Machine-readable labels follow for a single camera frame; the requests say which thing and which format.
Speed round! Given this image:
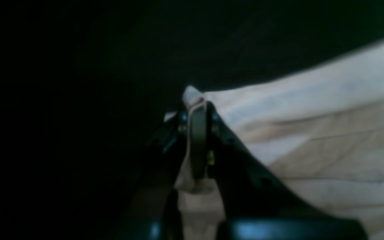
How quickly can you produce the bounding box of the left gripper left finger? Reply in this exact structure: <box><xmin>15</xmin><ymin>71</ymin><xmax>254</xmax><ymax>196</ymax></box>
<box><xmin>119</xmin><ymin>105</ymin><xmax>188</xmax><ymax>240</ymax></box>

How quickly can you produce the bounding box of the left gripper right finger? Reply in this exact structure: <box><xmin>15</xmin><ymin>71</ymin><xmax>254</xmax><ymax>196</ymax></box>
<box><xmin>207</xmin><ymin>102</ymin><xmax>368</xmax><ymax>240</ymax></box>

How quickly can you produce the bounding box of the pink T-shirt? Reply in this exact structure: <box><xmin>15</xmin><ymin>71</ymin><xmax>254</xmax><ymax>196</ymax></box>
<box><xmin>182</xmin><ymin>40</ymin><xmax>384</xmax><ymax>240</ymax></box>

